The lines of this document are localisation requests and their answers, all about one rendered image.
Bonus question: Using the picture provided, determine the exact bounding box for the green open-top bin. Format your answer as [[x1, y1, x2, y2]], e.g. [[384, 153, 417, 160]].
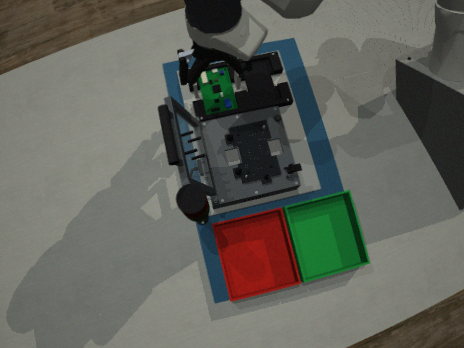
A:
[[282, 190, 370, 283]]

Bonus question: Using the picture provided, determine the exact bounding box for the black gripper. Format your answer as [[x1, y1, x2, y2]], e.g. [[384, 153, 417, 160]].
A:
[[177, 41, 252, 99]]

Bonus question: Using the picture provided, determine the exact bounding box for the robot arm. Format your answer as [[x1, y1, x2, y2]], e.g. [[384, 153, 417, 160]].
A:
[[184, 0, 464, 82]]

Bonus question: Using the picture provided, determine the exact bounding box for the red open-top bin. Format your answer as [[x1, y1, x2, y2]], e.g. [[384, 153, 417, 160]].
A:
[[212, 207, 301, 302]]

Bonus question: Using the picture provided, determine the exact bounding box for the green circuit board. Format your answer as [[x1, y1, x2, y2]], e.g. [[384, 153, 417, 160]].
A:
[[198, 67, 238, 115]]

